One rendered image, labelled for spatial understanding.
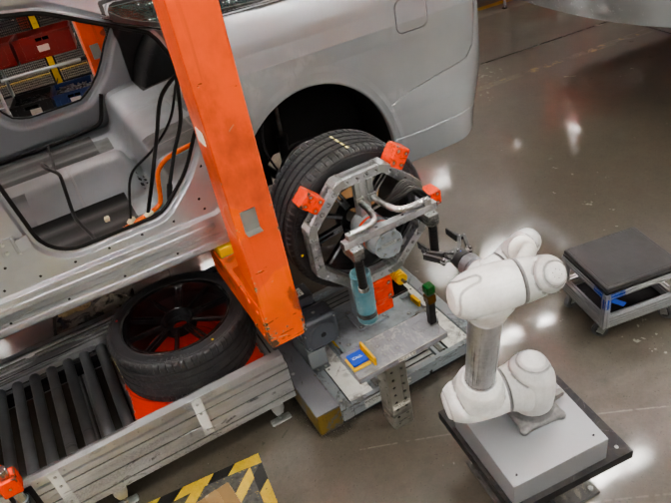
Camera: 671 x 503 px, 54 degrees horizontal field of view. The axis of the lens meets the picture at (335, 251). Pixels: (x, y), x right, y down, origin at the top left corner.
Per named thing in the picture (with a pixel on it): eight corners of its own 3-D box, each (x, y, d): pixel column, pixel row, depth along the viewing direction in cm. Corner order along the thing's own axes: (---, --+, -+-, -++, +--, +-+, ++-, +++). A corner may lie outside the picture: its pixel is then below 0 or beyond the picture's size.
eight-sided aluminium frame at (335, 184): (421, 248, 300) (409, 142, 268) (429, 254, 295) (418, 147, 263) (318, 298, 283) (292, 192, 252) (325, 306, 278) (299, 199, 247)
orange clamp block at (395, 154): (391, 164, 271) (400, 143, 268) (402, 171, 265) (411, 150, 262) (378, 160, 266) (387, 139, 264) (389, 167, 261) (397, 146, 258)
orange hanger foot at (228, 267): (247, 257, 328) (229, 199, 308) (292, 312, 288) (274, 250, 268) (216, 270, 323) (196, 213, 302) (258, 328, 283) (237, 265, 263)
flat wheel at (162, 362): (205, 288, 355) (192, 253, 341) (286, 337, 313) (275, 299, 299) (98, 362, 321) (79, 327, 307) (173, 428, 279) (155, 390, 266)
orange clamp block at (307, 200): (317, 193, 259) (300, 185, 253) (327, 201, 253) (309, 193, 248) (309, 208, 260) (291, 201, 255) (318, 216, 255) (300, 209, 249)
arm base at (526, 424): (577, 413, 234) (578, 403, 230) (522, 437, 230) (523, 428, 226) (546, 377, 248) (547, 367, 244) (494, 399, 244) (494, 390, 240)
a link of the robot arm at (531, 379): (563, 410, 229) (567, 369, 215) (513, 424, 228) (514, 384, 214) (541, 375, 242) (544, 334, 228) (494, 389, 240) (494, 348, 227)
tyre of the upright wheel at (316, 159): (295, 288, 308) (408, 219, 323) (318, 314, 290) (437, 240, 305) (243, 175, 267) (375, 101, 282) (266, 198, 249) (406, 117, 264)
